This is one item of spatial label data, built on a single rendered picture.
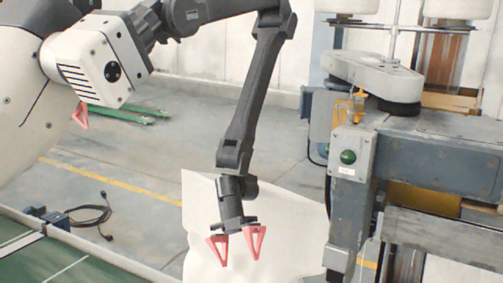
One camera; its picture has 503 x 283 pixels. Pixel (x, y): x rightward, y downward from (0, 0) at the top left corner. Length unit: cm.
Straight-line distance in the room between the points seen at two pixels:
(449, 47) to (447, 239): 52
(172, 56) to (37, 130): 693
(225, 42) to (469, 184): 638
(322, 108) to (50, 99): 76
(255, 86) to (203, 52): 626
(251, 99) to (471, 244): 58
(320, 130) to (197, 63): 619
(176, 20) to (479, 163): 58
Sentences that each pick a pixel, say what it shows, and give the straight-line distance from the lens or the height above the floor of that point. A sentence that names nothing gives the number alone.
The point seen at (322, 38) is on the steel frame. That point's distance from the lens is 582.
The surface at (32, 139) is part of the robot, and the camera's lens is 84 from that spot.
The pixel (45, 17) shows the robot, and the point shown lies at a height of 151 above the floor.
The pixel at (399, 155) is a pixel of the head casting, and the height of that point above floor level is 129.
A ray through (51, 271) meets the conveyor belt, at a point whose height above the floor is 38.
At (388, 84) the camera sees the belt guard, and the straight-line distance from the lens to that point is 92.
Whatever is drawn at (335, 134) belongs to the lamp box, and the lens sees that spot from 79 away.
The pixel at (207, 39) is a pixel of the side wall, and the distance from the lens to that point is 722.
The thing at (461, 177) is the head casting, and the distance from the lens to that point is 82.
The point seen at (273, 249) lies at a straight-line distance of 122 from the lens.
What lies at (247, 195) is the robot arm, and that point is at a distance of 104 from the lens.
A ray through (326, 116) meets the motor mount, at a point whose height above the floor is 124.
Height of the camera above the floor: 155
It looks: 19 degrees down
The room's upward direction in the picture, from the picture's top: 2 degrees clockwise
